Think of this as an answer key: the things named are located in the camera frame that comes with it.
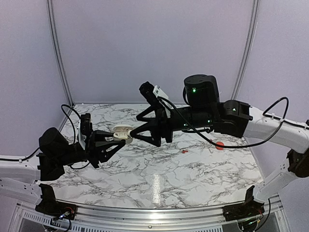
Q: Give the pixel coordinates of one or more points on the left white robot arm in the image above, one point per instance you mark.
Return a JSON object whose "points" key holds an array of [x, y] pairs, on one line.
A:
{"points": [[18, 175]]}

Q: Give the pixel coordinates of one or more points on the aluminium front rail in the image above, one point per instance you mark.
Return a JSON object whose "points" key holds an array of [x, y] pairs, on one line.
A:
{"points": [[89, 218]]}

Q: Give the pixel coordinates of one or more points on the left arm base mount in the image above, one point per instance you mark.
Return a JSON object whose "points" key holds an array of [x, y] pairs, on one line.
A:
{"points": [[49, 205]]}

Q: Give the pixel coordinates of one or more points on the white earbuds charging case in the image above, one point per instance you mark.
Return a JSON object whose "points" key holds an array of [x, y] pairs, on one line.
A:
{"points": [[122, 132]]}

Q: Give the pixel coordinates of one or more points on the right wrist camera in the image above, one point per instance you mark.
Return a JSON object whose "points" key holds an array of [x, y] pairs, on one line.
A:
{"points": [[151, 94]]}

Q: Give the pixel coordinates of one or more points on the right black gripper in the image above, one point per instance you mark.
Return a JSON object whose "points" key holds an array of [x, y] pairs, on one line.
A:
{"points": [[161, 120]]}

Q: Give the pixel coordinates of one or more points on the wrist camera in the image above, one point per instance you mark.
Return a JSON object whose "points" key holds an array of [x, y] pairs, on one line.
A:
{"points": [[151, 94], [84, 129]]}

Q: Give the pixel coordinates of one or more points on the aluminium frame post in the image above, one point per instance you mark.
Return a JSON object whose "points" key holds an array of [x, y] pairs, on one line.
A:
{"points": [[57, 51], [247, 49]]}

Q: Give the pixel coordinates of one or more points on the red round cap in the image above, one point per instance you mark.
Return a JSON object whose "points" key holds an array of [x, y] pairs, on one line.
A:
{"points": [[219, 145]]}

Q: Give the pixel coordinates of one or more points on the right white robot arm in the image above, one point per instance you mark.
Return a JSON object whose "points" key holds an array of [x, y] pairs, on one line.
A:
{"points": [[239, 119]]}

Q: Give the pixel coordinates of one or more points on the right aluminium frame post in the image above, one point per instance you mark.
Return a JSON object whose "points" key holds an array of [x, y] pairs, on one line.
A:
{"points": [[247, 49]]}

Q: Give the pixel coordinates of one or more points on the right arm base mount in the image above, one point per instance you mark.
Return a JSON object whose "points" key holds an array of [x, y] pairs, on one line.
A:
{"points": [[249, 208]]}

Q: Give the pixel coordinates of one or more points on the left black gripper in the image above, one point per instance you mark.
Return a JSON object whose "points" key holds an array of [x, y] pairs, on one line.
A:
{"points": [[93, 153]]}

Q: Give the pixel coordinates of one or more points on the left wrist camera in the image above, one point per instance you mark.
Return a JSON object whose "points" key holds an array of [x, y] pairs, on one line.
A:
{"points": [[84, 129]]}

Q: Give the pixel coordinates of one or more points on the left aluminium frame post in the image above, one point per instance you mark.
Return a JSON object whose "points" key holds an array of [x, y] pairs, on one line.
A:
{"points": [[57, 51]]}

